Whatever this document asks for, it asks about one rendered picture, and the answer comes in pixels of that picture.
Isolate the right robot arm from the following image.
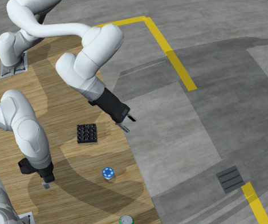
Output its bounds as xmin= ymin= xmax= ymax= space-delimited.
xmin=0 ymin=89 xmax=50 ymax=224

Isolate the green drink can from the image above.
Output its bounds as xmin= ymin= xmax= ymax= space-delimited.
xmin=119 ymin=215 xmax=134 ymax=224

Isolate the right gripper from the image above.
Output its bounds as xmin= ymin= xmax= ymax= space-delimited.
xmin=18 ymin=150 xmax=55 ymax=189

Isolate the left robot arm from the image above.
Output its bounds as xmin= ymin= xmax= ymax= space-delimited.
xmin=0 ymin=0 xmax=124 ymax=93

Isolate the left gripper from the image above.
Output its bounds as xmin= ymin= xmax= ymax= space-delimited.
xmin=82 ymin=76 xmax=136 ymax=132

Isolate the black knob box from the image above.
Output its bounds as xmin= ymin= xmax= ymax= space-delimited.
xmin=77 ymin=124 xmax=97 ymax=143

